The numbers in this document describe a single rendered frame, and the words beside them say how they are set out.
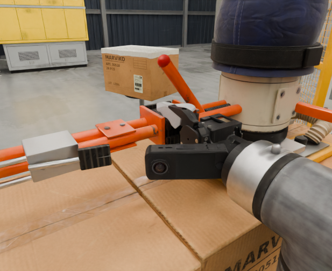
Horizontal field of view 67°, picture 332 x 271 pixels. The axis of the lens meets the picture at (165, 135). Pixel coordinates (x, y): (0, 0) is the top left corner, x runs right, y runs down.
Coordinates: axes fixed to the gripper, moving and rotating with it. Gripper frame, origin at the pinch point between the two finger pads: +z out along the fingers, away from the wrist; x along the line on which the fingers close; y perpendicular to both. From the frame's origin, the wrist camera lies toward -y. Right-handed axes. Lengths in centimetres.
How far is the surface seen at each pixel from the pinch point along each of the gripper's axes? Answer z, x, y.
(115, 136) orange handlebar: -3.1, 1.1, -9.6
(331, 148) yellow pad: -13.2, -10.9, 41.4
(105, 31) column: 1027, -24, 354
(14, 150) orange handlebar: 1.0, 0.7, -23.6
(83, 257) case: -9.5, -13.7, -18.6
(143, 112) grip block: 2.4, 2.1, -1.7
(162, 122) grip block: -4.1, 2.1, -1.4
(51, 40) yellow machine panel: 721, -29, 99
